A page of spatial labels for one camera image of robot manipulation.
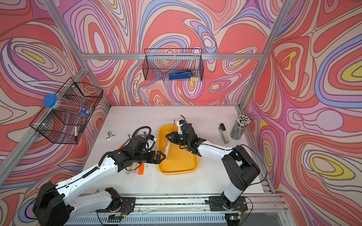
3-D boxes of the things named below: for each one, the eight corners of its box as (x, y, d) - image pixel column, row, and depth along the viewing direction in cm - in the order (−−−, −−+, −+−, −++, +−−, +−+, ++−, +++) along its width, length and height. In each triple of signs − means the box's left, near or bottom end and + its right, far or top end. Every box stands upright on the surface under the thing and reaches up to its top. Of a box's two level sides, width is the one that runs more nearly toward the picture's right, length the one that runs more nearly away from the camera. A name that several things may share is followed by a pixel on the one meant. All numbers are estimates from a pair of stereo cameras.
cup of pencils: (230, 139, 101) (238, 124, 86) (228, 130, 106) (235, 114, 92) (241, 139, 101) (251, 124, 86) (238, 130, 106) (247, 114, 92)
